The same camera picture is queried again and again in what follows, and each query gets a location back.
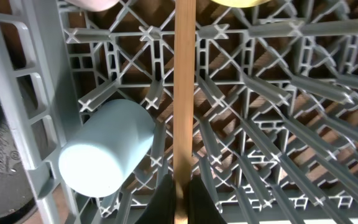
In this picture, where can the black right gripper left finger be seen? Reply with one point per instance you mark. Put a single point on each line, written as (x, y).
(161, 208)

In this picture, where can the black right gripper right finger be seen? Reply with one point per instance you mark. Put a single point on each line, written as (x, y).
(201, 208)

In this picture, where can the light blue plastic cup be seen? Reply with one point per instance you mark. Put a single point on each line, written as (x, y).
(104, 152)

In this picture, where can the wooden chopstick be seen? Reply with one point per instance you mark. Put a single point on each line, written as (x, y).
(183, 86)

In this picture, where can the yellow bowl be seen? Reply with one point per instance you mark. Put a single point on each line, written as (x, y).
(240, 3)

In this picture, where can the pink plastic cup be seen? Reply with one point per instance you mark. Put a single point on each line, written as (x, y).
(94, 5)

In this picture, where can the grey plastic dishwasher rack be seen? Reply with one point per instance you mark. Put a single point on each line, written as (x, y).
(275, 128)

